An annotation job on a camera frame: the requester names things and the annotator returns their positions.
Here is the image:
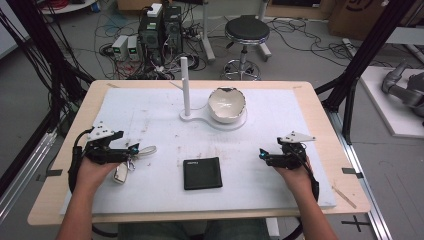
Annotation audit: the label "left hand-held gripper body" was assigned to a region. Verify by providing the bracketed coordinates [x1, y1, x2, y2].
[84, 120, 132, 165]

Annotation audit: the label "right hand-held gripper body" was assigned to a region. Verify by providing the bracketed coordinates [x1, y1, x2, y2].
[266, 130, 317, 171]

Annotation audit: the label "key bunch with silver fob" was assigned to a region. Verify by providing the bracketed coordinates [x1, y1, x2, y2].
[112, 144, 158, 185]

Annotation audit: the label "person's right hand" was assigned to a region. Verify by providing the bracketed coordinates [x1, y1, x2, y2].
[273, 157, 317, 202]

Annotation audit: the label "person's left hand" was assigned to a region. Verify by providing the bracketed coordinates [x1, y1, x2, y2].
[75, 156, 120, 198]

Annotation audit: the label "white foam mat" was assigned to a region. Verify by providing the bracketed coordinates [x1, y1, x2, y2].
[59, 87, 337, 215]

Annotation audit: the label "black tape strip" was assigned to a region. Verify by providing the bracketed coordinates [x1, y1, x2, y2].
[35, 168, 64, 183]
[341, 167, 365, 180]

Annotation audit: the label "wooden table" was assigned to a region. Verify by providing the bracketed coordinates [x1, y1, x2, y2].
[27, 79, 372, 227]

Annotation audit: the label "white eggshell-shaped bowl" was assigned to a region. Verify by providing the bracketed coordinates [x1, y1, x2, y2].
[207, 86, 247, 125]

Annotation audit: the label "black wallet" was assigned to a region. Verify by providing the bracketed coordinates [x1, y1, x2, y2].
[182, 156, 224, 191]

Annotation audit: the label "thin wooden stick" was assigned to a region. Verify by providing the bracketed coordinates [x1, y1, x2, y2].
[332, 185, 358, 210]

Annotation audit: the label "white table leg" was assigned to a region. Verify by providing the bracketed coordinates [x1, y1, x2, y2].
[265, 217, 281, 240]

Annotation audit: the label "person's legs in jeans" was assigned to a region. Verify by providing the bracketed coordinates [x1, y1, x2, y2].
[117, 217, 272, 240]

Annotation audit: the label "black tape cross mark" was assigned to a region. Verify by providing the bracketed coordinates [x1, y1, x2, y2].
[341, 214, 371, 234]

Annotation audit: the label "grey power supply unit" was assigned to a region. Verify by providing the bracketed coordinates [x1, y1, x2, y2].
[111, 34, 130, 62]
[127, 35, 141, 61]

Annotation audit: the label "white desk leg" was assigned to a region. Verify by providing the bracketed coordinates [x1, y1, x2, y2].
[199, 0, 217, 64]
[257, 0, 273, 62]

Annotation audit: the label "white floor platform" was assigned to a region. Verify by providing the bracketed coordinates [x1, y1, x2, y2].
[359, 65, 424, 140]

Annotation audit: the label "large black computer tower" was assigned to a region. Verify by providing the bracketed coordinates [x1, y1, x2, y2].
[137, 12, 165, 66]

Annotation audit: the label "black round stool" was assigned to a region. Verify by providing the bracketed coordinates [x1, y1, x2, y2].
[222, 14, 272, 81]

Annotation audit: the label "small black computer tower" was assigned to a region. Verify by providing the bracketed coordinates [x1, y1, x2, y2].
[162, 5, 184, 55]

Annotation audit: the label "white box on tower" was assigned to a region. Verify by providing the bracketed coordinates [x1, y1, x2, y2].
[146, 2, 164, 19]

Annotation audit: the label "white round table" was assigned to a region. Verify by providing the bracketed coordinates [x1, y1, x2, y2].
[35, 0, 98, 16]

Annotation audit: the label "large cardboard box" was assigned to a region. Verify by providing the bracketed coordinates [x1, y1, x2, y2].
[327, 0, 418, 42]

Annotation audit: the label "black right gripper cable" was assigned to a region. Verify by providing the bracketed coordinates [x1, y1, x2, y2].
[290, 143, 320, 203]

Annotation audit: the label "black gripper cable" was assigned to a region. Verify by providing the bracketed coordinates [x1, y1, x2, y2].
[290, 143, 320, 203]
[67, 127, 96, 195]

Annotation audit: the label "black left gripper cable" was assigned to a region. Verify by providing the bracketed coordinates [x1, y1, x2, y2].
[67, 127, 96, 195]

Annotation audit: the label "aluminium rail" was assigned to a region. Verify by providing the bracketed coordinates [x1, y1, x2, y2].
[324, 107, 394, 240]
[0, 129, 58, 223]

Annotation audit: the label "white stand with post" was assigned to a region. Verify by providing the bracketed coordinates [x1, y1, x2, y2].
[179, 56, 249, 132]

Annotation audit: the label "tangle of floor cables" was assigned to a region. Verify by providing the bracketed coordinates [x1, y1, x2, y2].
[93, 6, 209, 81]

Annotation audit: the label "black frame post with cables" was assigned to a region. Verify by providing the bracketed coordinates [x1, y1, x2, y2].
[0, 0, 96, 141]

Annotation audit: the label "black floor cables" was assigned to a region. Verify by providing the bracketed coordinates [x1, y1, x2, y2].
[266, 17, 395, 68]

